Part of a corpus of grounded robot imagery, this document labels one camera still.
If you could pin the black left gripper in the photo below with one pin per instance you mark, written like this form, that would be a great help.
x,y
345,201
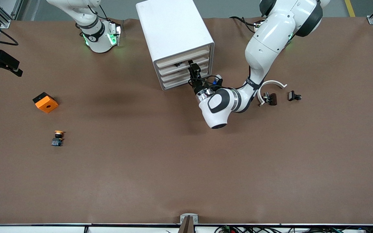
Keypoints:
x,y
197,85

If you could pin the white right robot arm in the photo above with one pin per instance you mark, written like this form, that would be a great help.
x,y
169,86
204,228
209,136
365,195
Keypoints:
x,y
97,38

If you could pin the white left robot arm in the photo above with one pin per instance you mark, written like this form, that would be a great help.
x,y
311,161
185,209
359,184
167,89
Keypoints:
x,y
264,42

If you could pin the white curved plastic part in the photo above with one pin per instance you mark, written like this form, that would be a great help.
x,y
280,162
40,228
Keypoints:
x,y
272,82

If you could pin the dark brown electrical component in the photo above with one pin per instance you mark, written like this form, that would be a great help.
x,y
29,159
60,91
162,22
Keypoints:
x,y
273,99

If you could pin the brown table mat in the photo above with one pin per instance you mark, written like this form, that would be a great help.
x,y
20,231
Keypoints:
x,y
186,161

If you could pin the small black electrical component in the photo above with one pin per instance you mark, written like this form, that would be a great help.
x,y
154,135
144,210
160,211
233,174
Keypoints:
x,y
292,95

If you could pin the white table edge strip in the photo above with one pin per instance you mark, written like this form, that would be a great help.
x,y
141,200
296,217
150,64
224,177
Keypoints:
x,y
44,229

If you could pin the orange button enclosure box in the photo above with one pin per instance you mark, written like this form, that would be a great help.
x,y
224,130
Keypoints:
x,y
47,105

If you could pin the yellow push button switch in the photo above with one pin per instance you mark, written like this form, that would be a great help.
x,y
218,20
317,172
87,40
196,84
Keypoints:
x,y
57,141

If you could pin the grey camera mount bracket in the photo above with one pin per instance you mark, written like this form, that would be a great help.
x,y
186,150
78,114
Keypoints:
x,y
183,218

